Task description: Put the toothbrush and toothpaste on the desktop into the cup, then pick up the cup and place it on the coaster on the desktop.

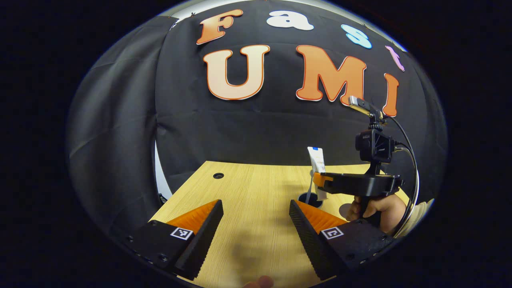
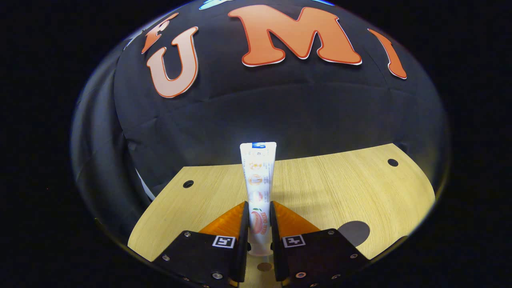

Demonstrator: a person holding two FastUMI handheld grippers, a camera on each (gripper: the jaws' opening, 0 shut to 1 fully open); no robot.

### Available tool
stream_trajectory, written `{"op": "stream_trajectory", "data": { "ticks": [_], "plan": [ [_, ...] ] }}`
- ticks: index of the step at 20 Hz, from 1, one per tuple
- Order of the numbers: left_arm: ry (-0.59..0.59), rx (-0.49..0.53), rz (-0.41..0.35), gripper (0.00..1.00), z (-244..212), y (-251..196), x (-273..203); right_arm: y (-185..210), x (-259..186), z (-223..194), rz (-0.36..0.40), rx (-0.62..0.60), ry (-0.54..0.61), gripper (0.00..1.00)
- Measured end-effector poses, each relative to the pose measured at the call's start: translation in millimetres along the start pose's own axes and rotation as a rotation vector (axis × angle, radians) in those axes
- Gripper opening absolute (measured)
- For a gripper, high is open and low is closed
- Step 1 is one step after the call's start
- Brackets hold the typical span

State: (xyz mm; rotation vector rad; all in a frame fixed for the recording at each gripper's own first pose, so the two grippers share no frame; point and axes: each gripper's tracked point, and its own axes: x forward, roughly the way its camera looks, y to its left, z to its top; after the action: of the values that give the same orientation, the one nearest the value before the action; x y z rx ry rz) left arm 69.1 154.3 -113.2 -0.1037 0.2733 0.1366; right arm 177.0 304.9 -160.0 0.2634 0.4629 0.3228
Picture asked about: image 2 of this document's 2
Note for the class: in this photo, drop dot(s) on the white toothpaste tube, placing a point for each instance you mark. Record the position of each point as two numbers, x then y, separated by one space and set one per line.
259 168

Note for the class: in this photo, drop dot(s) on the black backdrop cloth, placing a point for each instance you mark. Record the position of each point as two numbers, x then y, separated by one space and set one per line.
280 104

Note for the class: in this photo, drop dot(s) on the dark round coaster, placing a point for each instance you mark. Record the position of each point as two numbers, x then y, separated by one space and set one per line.
356 232

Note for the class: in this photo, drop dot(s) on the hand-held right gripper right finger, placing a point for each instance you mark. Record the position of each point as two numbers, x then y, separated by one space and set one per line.
276 248

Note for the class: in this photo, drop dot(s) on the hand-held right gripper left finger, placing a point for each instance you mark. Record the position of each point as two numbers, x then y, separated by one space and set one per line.
244 248

